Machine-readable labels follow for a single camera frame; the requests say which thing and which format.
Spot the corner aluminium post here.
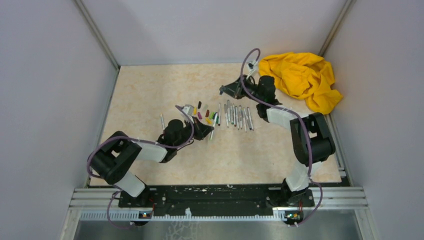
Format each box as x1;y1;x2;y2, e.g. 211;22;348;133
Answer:
72;0;121;71
318;0;356;57

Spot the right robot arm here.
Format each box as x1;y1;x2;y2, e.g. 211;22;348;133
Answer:
219;75;336;206

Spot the aluminium frame rail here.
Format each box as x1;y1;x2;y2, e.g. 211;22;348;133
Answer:
69;184;369;210

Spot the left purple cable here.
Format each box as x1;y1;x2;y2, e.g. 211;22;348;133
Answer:
86;104;196;230

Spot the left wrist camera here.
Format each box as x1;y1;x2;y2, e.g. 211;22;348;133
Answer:
182;104;195;116

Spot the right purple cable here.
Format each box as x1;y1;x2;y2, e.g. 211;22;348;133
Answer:
239;48;324;228

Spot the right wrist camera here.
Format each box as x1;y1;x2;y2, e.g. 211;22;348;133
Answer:
247;60;259;78

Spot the left corner aluminium post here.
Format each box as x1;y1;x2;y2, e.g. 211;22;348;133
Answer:
72;0;121;71

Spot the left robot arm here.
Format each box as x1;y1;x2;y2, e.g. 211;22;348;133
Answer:
87;117;215;207

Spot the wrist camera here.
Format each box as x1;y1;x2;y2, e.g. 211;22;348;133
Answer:
247;60;259;78
182;104;195;116

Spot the white cable duct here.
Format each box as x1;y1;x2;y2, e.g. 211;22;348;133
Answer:
79;209;287;222

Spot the purple cable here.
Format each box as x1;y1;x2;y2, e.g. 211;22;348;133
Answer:
86;104;196;230
239;48;324;228

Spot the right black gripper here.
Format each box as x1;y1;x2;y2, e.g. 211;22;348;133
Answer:
220;74;263;104

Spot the right corner aluminium post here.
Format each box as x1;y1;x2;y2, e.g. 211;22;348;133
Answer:
318;0;356;57

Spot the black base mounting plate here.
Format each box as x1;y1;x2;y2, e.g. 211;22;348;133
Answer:
118;183;315;217

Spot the yellow crumpled cloth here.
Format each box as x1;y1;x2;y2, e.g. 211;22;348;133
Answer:
258;52;344;115

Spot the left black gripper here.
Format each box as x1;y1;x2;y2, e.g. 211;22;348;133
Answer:
174;116;214;149

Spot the yellow end rainbow marker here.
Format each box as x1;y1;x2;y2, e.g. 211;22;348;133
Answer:
237;105;243;130

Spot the green long nib marker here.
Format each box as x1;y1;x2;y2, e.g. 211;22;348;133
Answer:
224;104;230;128

